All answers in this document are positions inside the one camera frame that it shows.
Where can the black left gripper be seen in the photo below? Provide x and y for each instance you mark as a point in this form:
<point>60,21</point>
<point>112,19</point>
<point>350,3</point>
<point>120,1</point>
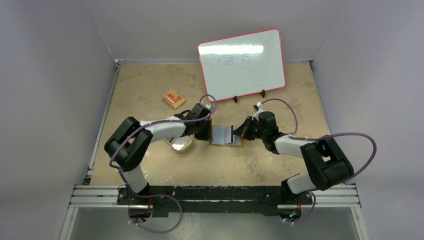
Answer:
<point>207,136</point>

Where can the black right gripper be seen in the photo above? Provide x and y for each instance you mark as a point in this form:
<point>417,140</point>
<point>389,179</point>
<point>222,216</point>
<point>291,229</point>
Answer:
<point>248,127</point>

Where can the yellow leather card holder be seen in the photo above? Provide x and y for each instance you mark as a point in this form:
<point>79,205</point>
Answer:
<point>223,136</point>

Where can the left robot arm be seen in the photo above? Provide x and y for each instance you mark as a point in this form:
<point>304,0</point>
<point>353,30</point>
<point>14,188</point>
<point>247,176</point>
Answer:
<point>127,146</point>

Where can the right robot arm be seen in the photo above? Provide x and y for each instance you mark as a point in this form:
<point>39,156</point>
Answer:
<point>325,162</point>

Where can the beige oval card tray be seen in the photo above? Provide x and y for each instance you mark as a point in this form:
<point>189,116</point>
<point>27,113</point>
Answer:
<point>180,152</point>

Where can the pink framed whiteboard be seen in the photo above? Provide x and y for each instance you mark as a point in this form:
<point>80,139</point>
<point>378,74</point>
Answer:
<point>242,65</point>

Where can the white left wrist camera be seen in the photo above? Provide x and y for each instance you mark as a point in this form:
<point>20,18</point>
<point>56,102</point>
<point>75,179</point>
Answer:
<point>208,106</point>

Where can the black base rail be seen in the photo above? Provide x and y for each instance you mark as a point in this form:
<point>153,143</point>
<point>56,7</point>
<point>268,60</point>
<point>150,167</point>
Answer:
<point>268,200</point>

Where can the aluminium frame rails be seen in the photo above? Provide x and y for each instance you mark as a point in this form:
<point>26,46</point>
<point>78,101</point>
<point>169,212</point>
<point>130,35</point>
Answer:
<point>335,214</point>

